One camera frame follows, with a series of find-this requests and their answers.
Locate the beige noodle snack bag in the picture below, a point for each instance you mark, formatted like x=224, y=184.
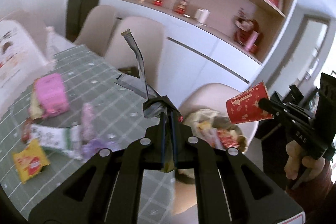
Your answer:
x=35, y=110

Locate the red paper cup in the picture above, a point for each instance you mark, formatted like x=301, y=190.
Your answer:
x=244, y=107

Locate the yellowish trash bag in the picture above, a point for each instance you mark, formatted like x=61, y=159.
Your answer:
x=216, y=129

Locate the beige chair far left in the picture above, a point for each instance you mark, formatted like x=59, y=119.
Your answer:
x=97, y=29

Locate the yellow snack wrapper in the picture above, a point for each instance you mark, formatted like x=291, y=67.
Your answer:
x=30, y=161

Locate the beige chair middle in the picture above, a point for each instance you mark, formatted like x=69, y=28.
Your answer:
x=137, y=34

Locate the red brown snack bag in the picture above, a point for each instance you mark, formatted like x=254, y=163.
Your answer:
x=26, y=130

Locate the dark foil wrapper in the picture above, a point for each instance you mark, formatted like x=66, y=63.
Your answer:
x=153, y=106

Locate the purple plastic carriage toy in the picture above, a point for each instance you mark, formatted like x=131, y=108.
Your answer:
x=95, y=145

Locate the green checkered tablecloth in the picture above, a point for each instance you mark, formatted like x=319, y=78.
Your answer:
x=118, y=118

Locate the green white snack bag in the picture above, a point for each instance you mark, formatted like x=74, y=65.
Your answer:
x=64, y=140

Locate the person right hand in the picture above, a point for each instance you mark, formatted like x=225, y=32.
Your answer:
x=296, y=159

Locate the beige chair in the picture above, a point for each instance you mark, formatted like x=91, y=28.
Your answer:
x=97, y=29
x=213, y=96
x=137, y=34

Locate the pink candy wrapper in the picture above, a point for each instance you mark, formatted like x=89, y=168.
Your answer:
x=87, y=117

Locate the beige chair near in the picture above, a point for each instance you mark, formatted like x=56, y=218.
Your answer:
x=213, y=96

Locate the white cartoon food cover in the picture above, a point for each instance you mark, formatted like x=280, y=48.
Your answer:
x=22, y=62

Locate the red figurine right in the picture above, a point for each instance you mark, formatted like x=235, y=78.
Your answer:
x=181, y=7

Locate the pink plastic box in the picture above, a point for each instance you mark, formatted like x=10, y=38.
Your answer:
x=51, y=95

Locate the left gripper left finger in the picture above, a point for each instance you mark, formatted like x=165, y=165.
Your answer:
x=162, y=129

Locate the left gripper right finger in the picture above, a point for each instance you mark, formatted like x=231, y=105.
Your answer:
x=175, y=137

